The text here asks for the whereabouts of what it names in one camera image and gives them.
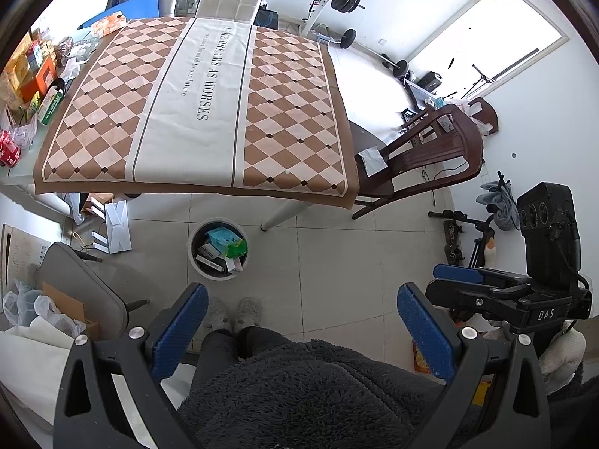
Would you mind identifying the red can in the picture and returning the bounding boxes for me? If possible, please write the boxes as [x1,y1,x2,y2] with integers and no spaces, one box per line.
[0,130,22,168]

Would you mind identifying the white round trash bin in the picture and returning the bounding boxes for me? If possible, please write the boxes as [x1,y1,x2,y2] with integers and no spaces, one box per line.
[187,217,250,282]

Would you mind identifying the dark fuzzy robe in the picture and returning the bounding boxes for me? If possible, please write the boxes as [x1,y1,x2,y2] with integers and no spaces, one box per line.
[178,339,450,449]

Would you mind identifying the pink floral packet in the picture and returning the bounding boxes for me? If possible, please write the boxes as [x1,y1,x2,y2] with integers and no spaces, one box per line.
[90,12,129,38]

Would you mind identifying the leaning cardboard panel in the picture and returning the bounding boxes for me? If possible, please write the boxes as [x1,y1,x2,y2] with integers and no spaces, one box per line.
[0,224,52,300]

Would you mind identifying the white cloth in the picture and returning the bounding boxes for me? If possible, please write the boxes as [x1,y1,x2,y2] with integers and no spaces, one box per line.
[0,320,192,431]

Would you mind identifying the person's legs in dark pants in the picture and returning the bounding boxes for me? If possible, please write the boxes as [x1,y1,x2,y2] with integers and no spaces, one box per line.
[192,325,291,384]

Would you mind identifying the white tissue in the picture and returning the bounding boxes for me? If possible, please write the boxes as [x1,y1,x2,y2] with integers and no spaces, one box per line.
[358,147,388,174]

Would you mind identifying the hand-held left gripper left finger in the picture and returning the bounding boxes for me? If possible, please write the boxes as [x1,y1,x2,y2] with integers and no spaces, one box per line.
[53,282,209,449]

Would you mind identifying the white cardboard pieces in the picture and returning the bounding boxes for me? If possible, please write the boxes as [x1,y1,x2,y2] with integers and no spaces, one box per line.
[91,201,133,254]

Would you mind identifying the dark wooden chair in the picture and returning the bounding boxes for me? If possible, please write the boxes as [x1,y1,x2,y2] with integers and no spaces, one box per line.
[351,103,485,220]
[461,97,499,137]

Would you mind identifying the person's right forearm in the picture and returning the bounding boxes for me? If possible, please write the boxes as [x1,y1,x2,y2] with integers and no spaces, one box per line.
[538,320,599,431]

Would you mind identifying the brown checkered tablecloth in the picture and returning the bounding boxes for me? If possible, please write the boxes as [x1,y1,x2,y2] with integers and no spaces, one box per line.
[34,16,361,211]

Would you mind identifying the bright window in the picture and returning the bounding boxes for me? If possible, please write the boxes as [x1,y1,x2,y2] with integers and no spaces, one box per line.
[409,0,569,99]

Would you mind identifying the white box with dark stripe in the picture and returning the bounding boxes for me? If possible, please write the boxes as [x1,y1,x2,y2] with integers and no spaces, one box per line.
[195,243,225,272]

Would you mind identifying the grey chair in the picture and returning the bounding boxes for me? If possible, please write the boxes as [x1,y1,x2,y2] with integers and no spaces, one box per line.
[40,242,150,337]

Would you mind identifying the clear plastic bag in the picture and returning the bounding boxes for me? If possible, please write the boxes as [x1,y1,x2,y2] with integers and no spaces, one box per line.
[9,112,38,150]

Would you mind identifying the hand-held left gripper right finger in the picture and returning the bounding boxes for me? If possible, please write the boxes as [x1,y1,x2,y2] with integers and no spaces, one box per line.
[397,282,552,449]

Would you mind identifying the green box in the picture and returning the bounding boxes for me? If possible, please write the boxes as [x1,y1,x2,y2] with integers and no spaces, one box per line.
[37,89,65,125]

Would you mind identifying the small orange box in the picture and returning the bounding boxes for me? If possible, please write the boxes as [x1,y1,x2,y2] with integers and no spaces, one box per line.
[412,339,434,375]

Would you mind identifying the blue board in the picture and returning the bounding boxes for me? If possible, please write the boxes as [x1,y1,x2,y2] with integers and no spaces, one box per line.
[77,0,160,29]

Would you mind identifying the brown cardboard box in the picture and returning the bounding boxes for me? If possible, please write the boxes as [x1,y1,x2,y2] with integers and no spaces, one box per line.
[41,282,101,337]

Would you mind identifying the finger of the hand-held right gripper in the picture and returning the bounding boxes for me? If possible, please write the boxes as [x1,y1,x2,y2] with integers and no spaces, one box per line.
[425,280,511,312]
[433,263,534,291]

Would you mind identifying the grey fuzzy slipper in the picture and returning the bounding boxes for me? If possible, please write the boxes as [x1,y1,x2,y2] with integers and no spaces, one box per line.
[206,297,231,333]
[234,297,263,330]

